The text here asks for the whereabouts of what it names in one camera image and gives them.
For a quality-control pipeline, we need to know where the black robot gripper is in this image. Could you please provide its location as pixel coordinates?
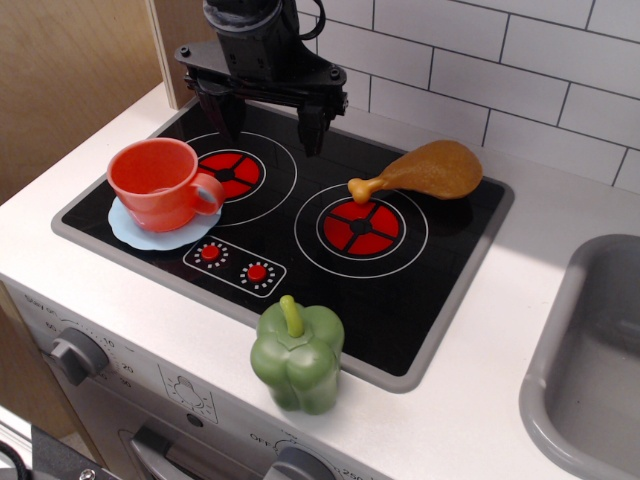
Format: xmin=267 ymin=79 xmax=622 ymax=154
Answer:
xmin=175 ymin=9 xmax=348 ymax=157

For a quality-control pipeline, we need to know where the red plastic cup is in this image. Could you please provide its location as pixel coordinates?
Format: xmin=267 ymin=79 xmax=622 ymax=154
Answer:
xmin=107 ymin=138 xmax=226 ymax=233

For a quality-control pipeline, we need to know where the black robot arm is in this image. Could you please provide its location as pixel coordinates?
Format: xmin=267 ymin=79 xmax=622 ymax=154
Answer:
xmin=175 ymin=0 xmax=348 ymax=156

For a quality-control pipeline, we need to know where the light blue plastic plate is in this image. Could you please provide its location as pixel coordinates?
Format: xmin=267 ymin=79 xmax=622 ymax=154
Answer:
xmin=108 ymin=198 xmax=222 ymax=251

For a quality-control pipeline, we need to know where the brown toy chicken drumstick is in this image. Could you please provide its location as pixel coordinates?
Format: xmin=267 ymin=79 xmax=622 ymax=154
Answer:
xmin=347 ymin=140 xmax=483 ymax=204

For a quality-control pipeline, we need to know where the black toy stove top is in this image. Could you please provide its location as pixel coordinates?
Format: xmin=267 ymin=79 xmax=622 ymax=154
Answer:
xmin=52 ymin=102 xmax=514 ymax=393

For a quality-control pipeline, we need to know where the wooden side panel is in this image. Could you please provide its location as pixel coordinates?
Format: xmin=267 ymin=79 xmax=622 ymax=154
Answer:
xmin=1 ymin=1 xmax=214 ymax=200

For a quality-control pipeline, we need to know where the green toy bell pepper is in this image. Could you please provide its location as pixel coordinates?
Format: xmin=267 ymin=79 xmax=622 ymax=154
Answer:
xmin=250 ymin=295 xmax=345 ymax=415

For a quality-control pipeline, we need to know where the grey timer knob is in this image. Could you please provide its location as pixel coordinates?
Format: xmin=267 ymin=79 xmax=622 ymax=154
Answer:
xmin=50 ymin=328 xmax=109 ymax=386

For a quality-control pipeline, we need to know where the grey oven knob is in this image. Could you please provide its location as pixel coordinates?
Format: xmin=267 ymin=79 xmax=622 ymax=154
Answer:
xmin=263 ymin=447 xmax=335 ymax=480

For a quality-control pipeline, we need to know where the grey toy sink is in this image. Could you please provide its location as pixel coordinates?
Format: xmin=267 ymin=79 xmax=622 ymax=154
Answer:
xmin=519 ymin=234 xmax=639 ymax=479

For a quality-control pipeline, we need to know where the black cable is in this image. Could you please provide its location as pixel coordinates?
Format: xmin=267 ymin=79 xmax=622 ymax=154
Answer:
xmin=298 ymin=0 xmax=327 ymax=41

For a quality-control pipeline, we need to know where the grey oven door handle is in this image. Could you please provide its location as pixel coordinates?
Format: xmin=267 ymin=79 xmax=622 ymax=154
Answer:
xmin=130 ymin=427 xmax=197 ymax=480

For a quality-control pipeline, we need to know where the black metal bracket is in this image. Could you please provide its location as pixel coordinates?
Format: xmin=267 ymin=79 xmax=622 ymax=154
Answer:
xmin=1 ymin=425 xmax=117 ymax=480

